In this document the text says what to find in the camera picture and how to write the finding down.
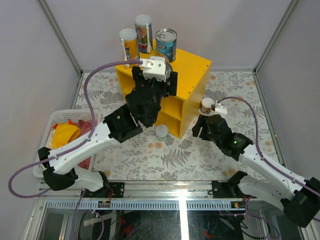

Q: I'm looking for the small yellow can white lid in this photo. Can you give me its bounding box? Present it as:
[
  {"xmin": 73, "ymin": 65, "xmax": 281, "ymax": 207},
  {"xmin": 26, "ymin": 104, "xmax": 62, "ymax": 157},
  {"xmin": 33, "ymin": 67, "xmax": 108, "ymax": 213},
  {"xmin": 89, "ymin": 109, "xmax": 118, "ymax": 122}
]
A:
[{"xmin": 200, "ymin": 97, "xmax": 215, "ymax": 115}]

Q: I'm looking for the blue can silver pull-tab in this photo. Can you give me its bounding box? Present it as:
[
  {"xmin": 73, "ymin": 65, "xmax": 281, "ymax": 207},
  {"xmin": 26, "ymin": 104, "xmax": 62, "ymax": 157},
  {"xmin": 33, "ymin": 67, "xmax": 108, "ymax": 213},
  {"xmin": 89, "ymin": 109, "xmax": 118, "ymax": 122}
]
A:
[{"xmin": 155, "ymin": 28, "xmax": 177, "ymax": 63}]

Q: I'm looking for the tall can with white spoon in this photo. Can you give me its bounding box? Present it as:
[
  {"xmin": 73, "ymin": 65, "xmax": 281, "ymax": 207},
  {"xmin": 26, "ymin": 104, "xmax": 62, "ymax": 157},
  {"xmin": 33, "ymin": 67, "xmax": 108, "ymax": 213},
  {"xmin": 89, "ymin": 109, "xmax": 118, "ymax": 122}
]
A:
[{"xmin": 135, "ymin": 14, "xmax": 153, "ymax": 54}]

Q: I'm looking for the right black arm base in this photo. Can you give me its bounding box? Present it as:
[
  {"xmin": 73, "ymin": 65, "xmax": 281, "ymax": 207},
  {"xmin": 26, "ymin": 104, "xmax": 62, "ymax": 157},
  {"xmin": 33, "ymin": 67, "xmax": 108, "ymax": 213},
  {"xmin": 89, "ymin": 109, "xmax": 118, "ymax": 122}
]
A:
[{"xmin": 211, "ymin": 170, "xmax": 248, "ymax": 199}]

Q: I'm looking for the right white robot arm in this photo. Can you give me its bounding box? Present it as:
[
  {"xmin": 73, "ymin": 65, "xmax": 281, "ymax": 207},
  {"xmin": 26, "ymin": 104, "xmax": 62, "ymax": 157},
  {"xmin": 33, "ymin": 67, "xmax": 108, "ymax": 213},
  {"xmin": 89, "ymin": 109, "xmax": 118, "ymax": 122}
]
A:
[{"xmin": 192, "ymin": 114, "xmax": 320, "ymax": 228}]

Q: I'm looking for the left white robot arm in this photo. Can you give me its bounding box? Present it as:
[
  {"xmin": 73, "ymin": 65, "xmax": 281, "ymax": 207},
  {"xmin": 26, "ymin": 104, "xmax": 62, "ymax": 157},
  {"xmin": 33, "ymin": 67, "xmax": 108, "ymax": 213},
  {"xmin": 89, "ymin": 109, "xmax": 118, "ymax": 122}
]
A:
[{"xmin": 38, "ymin": 66, "xmax": 178, "ymax": 198}]

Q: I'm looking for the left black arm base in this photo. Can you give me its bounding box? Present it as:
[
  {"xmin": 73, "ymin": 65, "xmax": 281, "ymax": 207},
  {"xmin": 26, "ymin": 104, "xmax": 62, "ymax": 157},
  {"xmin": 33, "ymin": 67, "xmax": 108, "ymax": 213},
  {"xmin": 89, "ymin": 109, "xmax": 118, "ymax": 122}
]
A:
[{"xmin": 84, "ymin": 171, "xmax": 125, "ymax": 199}]

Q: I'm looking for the yellow wooden shelf cabinet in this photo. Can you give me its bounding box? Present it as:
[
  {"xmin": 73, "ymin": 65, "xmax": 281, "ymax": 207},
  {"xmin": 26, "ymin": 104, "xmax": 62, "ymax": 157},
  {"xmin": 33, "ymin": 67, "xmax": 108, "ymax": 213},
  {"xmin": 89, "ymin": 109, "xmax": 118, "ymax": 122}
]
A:
[{"xmin": 114, "ymin": 47, "xmax": 213, "ymax": 139}]

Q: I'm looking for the short grey can clear lid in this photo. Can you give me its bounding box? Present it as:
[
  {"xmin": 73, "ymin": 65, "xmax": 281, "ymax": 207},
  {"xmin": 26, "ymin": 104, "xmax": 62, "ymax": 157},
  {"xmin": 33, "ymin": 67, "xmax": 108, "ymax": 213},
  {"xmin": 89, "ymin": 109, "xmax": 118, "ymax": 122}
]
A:
[{"xmin": 154, "ymin": 124, "xmax": 169, "ymax": 142}]

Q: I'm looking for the pink cloth in basket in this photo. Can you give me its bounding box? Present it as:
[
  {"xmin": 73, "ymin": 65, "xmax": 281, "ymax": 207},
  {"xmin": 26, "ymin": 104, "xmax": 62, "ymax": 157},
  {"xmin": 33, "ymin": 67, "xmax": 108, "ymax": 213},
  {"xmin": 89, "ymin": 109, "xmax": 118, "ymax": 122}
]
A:
[{"xmin": 74, "ymin": 119, "xmax": 92, "ymax": 170}]

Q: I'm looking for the yellow cloth in basket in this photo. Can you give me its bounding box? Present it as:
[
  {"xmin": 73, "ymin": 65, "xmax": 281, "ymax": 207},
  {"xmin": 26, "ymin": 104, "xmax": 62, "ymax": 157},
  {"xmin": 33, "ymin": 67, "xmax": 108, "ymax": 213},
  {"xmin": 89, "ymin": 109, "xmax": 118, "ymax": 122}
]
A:
[{"xmin": 52, "ymin": 123, "xmax": 81, "ymax": 149}]

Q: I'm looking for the white plastic laundry basket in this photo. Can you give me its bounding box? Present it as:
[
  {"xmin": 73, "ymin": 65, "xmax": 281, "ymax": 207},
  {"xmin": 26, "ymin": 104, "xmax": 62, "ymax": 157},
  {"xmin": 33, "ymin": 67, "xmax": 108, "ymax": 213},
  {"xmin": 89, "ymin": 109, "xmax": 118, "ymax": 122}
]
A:
[{"xmin": 32, "ymin": 109, "xmax": 101, "ymax": 178}]

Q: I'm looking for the white cloth in basket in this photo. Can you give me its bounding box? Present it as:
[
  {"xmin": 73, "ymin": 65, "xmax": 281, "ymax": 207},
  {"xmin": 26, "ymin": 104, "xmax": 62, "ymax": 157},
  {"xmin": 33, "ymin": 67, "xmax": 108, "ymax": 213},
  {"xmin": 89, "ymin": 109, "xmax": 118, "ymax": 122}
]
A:
[{"xmin": 44, "ymin": 129, "xmax": 61, "ymax": 150}]

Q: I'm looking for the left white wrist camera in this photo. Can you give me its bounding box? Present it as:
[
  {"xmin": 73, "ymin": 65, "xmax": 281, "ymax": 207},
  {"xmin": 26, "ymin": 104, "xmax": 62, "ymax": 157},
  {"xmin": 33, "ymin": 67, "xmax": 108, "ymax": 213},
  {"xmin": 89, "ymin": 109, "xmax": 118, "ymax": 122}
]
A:
[{"xmin": 139, "ymin": 56, "xmax": 167, "ymax": 82}]

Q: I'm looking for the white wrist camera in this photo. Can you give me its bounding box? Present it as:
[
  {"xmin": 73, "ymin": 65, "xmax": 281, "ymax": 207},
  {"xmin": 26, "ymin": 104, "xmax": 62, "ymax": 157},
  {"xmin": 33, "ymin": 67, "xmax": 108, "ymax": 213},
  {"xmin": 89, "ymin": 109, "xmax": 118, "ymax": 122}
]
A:
[
  {"xmin": 139, "ymin": 56, "xmax": 167, "ymax": 82},
  {"xmin": 211, "ymin": 103, "xmax": 228, "ymax": 118}
]

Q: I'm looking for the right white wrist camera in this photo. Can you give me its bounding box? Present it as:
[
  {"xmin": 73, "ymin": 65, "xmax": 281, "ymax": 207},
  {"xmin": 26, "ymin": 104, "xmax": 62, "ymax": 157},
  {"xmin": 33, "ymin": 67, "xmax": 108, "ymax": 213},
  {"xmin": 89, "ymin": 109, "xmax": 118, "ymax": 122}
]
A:
[{"xmin": 211, "ymin": 103, "xmax": 228, "ymax": 118}]

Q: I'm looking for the aluminium front rail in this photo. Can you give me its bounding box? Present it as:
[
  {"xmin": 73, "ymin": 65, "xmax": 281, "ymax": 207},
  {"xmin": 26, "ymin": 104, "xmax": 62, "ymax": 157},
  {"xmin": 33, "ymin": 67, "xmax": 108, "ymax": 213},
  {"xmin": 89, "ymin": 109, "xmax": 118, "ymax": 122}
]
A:
[{"xmin": 37, "ymin": 180, "xmax": 308, "ymax": 211}]

